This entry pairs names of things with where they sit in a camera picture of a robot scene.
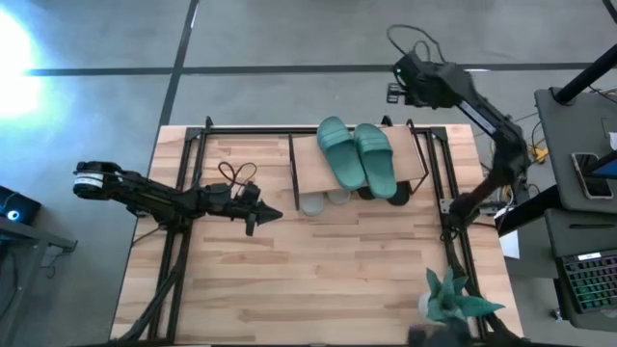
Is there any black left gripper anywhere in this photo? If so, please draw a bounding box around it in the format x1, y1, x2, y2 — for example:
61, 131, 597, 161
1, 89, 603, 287
205, 181, 284, 238

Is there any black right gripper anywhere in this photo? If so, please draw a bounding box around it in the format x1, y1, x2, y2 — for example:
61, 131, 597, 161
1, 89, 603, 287
387, 54, 445, 108

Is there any green rubber slide sandal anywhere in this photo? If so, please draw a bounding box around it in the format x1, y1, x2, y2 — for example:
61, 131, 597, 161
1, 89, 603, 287
316, 115, 367, 192
353, 122, 399, 200

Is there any grey desk top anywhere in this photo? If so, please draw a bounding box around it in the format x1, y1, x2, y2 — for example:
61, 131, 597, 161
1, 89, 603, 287
533, 86, 617, 215

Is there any black round pole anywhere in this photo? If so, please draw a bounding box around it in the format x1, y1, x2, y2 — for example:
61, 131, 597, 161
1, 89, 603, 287
552, 42, 617, 106

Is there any white plant pot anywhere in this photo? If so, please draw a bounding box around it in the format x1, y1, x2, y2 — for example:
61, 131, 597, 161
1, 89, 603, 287
416, 291, 433, 319

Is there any black flat bar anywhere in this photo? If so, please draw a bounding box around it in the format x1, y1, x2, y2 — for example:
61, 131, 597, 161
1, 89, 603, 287
495, 185, 563, 238

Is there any green artificial plant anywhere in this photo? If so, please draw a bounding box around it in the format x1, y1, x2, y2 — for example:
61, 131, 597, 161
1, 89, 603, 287
424, 266, 506, 325

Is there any white paper sheet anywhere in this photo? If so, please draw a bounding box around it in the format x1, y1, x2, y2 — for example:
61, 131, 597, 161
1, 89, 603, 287
499, 229, 522, 260

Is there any black smartphone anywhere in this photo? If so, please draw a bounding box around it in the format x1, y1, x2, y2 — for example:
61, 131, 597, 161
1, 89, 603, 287
571, 151, 615, 200

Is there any grey metal side table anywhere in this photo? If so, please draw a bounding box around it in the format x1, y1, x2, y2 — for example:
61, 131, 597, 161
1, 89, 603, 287
0, 216, 78, 347

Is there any black device with blue light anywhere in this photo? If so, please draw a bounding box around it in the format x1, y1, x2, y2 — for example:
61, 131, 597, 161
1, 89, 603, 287
0, 185, 42, 226

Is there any dark grey desk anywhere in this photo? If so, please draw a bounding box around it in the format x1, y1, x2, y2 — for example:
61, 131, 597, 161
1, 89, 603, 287
543, 207, 617, 334

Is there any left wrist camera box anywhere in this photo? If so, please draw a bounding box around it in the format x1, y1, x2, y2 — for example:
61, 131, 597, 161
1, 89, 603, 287
239, 180, 262, 204

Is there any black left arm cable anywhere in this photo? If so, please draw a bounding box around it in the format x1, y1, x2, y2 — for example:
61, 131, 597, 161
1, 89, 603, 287
216, 160, 259, 188

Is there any wooden shelf with black frame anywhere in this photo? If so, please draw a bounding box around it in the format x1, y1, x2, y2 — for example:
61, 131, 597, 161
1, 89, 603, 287
287, 123, 430, 212

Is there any black metal rig frame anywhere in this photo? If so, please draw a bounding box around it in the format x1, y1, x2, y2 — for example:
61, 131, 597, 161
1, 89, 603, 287
110, 115, 524, 346

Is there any yellow cable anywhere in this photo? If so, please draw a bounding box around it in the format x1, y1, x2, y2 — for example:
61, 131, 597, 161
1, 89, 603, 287
500, 144, 550, 200

